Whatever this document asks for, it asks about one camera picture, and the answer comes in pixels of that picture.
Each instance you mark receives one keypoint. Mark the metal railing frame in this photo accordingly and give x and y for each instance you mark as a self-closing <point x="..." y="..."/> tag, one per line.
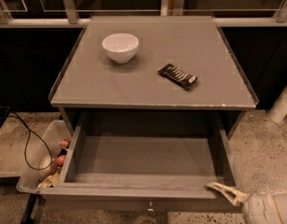
<point x="76" y="13"/>

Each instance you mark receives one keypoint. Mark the grey top drawer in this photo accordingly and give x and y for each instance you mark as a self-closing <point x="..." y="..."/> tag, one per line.
<point x="146" y="161"/>

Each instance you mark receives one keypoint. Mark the grey drawer cabinet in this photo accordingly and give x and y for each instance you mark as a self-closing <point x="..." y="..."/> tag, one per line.
<point x="194" y="44"/>

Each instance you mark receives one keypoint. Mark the yellow crumpled snack bag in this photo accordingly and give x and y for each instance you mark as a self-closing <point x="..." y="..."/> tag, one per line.
<point x="49" y="181"/>

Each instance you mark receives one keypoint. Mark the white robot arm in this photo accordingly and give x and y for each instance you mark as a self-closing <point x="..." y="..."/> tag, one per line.
<point x="260" y="148"/>

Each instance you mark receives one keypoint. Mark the white ceramic bowl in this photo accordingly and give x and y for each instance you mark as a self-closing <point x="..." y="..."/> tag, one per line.
<point x="120" y="48"/>

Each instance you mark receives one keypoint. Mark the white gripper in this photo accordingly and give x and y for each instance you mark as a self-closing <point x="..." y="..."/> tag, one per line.
<point x="259" y="209"/>

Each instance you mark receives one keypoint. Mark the black snack bar wrapper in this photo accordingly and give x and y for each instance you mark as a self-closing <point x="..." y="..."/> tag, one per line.
<point x="179" y="77"/>

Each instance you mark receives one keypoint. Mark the small red topped bottle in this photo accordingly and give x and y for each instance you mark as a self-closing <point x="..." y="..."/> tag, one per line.
<point x="65" y="144"/>

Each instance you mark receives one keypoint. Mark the white cup in bin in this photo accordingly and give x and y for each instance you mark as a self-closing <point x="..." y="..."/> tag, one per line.
<point x="47" y="166"/>

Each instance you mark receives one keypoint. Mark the clear plastic bin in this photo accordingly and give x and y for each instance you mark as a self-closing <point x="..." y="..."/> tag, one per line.
<point x="39" y="146"/>

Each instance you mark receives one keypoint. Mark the orange round fruit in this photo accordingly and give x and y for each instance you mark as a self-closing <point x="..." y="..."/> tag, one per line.
<point x="60" y="160"/>

